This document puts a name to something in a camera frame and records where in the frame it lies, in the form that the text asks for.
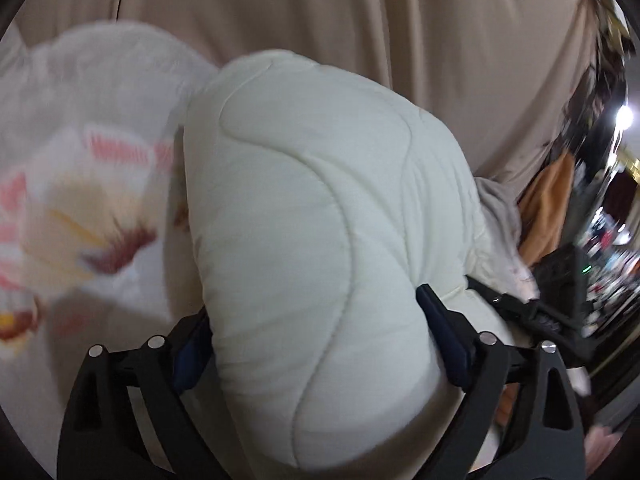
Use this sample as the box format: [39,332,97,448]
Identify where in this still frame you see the cream quilted jacket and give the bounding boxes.
[182,49,543,480]

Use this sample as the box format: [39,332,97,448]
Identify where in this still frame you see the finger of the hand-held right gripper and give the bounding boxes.
[465,276,551,332]

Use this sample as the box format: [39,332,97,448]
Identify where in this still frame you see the floral printed blanket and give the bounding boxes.
[0,20,221,463]

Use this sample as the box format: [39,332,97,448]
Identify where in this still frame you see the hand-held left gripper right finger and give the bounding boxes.
[416,283,586,480]

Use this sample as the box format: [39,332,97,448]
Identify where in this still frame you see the grey cloth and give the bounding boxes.
[474,176,527,263]

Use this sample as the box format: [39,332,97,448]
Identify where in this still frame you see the beige curtain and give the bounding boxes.
[15,0,608,182]

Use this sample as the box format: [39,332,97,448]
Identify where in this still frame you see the orange cloth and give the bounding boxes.
[519,152,577,267]

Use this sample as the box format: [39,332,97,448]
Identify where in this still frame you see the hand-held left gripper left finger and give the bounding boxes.
[56,307,227,480]

